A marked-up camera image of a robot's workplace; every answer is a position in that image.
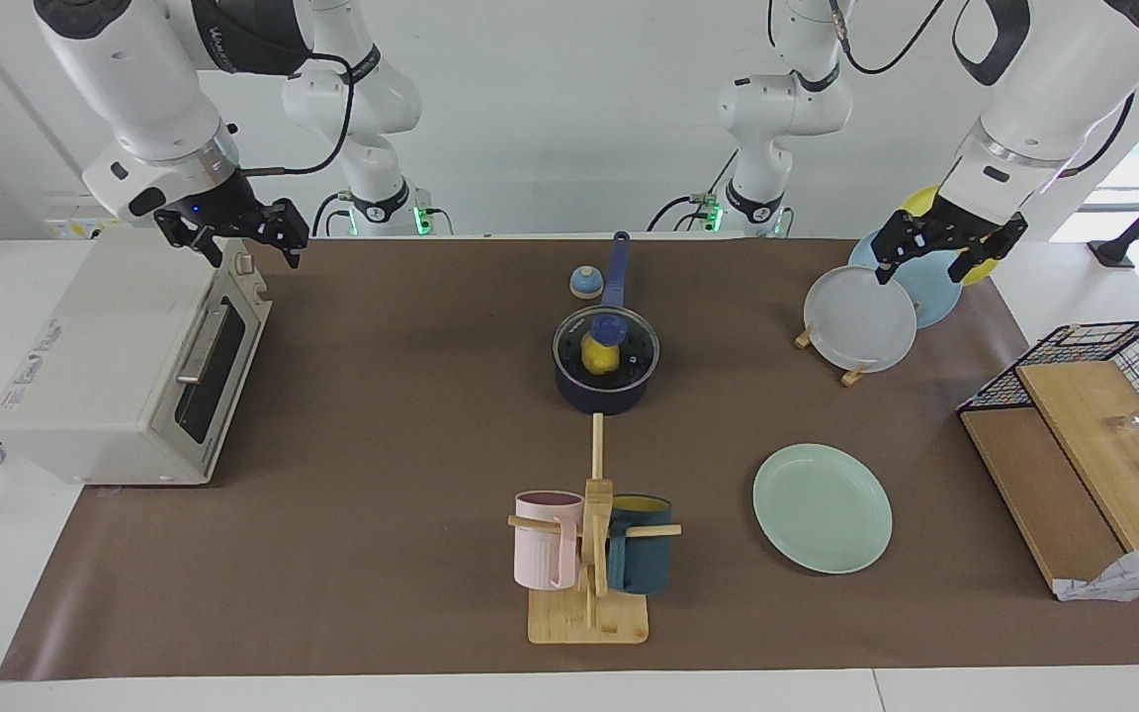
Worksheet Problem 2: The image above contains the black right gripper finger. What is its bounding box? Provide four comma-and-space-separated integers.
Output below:
261, 198, 311, 270
154, 206, 226, 270

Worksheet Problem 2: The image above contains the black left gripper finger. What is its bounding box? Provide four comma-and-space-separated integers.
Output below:
950, 218, 1028, 288
871, 210, 929, 286

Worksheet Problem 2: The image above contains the glass lid with blue knob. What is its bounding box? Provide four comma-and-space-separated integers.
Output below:
553, 306, 660, 389

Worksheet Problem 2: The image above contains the yellow potato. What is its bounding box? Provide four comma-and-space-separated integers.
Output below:
581, 334, 622, 377

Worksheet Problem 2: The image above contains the yellow plate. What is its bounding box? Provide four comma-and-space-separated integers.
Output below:
901, 184, 1006, 288

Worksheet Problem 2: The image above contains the light blue plate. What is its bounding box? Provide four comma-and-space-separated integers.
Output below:
848, 229, 964, 329

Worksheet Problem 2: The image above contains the grey plate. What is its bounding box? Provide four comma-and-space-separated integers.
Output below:
804, 265, 919, 374

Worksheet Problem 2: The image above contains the wooden plate rack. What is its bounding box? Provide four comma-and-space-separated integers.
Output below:
794, 321, 872, 387

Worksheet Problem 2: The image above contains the light green plate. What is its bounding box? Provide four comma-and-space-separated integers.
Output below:
752, 443, 894, 575

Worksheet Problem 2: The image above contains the dark blue pot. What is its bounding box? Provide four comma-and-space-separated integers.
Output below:
552, 232, 661, 414

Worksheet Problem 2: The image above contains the white power strip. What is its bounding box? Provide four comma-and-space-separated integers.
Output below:
44, 193, 131, 241

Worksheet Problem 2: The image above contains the beige toaster oven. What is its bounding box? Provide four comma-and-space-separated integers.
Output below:
0, 227, 274, 487

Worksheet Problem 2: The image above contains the light wooden board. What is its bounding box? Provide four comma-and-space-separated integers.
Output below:
1014, 360, 1139, 553

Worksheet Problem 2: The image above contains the brown table mat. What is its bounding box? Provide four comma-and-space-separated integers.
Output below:
0, 237, 1139, 681

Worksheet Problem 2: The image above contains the white patterned cloth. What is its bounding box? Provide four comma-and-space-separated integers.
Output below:
1054, 537, 1139, 602

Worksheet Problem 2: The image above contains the pink mug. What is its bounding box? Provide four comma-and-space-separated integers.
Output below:
514, 490, 585, 591

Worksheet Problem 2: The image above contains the teal mug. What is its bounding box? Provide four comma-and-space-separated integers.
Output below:
606, 494, 673, 595

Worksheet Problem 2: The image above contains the wooden mug rack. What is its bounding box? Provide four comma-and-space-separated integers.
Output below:
507, 413, 682, 646

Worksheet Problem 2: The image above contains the black base cable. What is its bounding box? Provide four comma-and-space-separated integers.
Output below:
647, 148, 741, 234
315, 191, 355, 238

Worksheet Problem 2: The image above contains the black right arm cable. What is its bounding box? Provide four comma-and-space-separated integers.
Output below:
238, 54, 358, 177

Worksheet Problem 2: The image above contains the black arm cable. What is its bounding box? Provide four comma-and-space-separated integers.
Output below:
769, 0, 1136, 179
238, 54, 358, 177

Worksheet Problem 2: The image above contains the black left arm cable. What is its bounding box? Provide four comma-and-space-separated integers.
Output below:
769, 0, 1136, 179

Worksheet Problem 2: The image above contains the wooden wire crate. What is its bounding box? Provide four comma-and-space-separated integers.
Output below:
960, 407, 1129, 592

